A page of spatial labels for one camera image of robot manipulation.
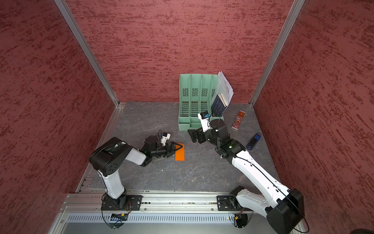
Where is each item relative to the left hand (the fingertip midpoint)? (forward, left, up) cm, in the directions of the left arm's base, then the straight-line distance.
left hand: (179, 151), depth 89 cm
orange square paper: (0, 0, -3) cm, 3 cm away
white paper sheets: (+41, -29, +19) cm, 53 cm away
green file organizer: (+49, -11, +4) cm, 50 cm away
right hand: (+3, -10, +20) cm, 22 cm away
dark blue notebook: (+30, -26, +9) cm, 41 cm away
